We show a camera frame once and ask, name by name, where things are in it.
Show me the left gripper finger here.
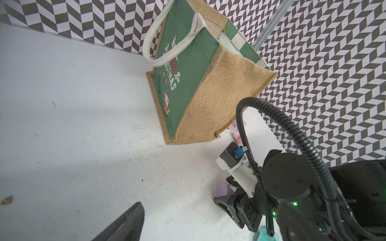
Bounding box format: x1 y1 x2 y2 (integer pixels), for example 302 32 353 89
92 202 145 241

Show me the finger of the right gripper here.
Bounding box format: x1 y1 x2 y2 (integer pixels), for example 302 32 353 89
213 194 244 228

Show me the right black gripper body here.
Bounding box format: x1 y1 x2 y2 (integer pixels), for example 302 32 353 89
226 150 332 241

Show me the purple hourglass front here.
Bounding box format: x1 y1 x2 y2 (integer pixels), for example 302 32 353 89
215 182 235 197

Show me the pink hourglass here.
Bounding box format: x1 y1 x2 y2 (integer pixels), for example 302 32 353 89
228 121 243 146

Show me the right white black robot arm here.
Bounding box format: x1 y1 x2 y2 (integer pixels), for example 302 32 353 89
213 97 386 241

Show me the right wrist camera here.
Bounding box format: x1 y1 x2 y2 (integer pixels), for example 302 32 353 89
216 142 258 198

